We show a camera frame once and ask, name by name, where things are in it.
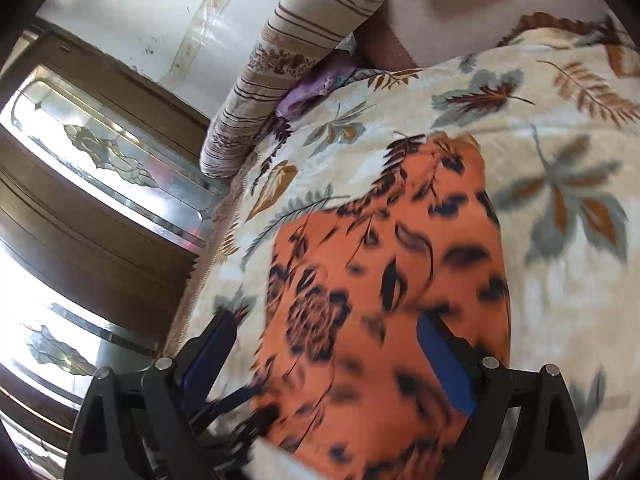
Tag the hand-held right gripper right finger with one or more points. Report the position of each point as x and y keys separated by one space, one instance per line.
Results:
x=445 y=370

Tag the striped bolster pillow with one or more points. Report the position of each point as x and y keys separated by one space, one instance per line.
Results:
x=280 y=50

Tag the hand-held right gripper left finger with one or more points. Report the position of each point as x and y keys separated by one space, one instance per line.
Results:
x=207 y=360

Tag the wooden cabinet with glass doors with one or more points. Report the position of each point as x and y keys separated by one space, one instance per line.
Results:
x=100 y=240

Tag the fringed patterned bedspread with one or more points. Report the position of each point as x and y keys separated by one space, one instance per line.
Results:
x=220 y=230

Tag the purple cloth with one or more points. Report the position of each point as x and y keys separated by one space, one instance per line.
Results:
x=310 y=90

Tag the brown bed sheet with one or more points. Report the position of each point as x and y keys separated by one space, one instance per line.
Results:
x=450 y=15

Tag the orange floral cloth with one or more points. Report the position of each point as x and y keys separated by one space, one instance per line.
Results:
x=350 y=260

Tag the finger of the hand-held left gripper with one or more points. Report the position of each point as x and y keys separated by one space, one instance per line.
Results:
x=260 y=422
x=237 y=400

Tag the leaf print blanket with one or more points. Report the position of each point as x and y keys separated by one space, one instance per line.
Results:
x=550 y=285

